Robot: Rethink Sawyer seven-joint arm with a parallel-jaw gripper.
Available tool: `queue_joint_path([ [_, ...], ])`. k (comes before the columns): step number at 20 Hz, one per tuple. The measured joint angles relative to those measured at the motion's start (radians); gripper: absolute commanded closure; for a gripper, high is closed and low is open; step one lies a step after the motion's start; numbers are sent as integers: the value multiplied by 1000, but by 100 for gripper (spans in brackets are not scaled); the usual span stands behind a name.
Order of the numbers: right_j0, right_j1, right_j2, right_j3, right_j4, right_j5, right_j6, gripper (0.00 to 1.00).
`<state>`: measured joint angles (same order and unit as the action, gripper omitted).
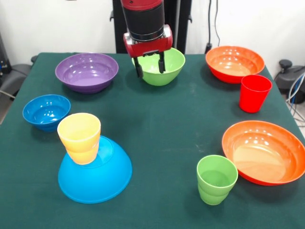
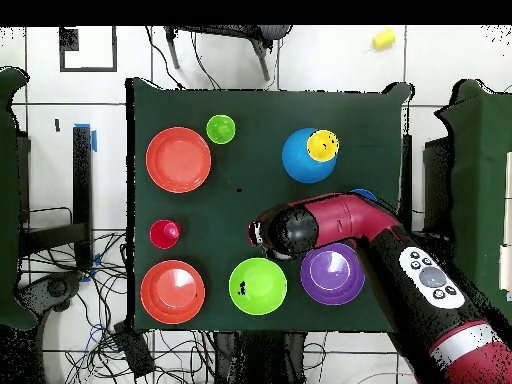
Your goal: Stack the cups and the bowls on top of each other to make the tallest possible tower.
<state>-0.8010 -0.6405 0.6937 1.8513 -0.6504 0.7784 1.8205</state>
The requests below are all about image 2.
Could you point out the grey metal-legged chair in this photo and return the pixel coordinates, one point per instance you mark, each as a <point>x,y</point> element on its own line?
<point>272,32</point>

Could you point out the dark blue plastic bowl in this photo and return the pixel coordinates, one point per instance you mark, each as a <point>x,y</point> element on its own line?
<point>364,194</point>

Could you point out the yellow smooth plastic cup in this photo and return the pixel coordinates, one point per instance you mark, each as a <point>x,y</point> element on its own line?
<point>384,38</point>

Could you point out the blue tape strip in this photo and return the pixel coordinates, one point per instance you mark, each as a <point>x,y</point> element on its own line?
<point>94,142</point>

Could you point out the light green plastic bowl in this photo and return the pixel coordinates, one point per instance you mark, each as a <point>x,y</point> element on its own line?
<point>264,286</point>

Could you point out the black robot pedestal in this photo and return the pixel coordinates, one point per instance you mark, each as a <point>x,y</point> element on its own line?
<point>260,360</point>

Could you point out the dark green tablecloth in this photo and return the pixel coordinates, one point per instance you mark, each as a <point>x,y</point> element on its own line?
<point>240,224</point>

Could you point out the black chair base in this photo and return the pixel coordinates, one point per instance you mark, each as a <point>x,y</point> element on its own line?
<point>56,288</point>

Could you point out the red plastic cup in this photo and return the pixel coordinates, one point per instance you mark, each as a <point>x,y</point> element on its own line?
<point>164,234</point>

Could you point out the black metal stand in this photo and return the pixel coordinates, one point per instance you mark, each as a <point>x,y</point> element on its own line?
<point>438,180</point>
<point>82,180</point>

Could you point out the white panel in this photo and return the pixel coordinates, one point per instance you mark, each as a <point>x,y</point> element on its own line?
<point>506,240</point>

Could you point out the yellow stepped plastic cup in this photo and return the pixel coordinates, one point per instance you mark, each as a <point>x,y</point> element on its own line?
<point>322,146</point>

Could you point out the light blue plastic bowl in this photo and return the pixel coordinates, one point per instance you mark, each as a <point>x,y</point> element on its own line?
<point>300,164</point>

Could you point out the green stepped plastic cup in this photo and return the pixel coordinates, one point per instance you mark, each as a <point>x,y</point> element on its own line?
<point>220,129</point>

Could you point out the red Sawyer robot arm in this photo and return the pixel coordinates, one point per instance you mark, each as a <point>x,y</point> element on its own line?
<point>400,256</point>

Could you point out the black square frame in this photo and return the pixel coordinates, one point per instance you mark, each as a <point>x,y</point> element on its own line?
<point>68,40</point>

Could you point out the purple plastic bowl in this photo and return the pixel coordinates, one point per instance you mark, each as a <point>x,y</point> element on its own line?
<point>333,280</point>

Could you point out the black power strip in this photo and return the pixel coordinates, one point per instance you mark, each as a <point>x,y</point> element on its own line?
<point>134,352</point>

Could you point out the orange plastic bowl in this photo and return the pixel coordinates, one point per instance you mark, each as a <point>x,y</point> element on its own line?
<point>178,160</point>
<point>172,292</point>

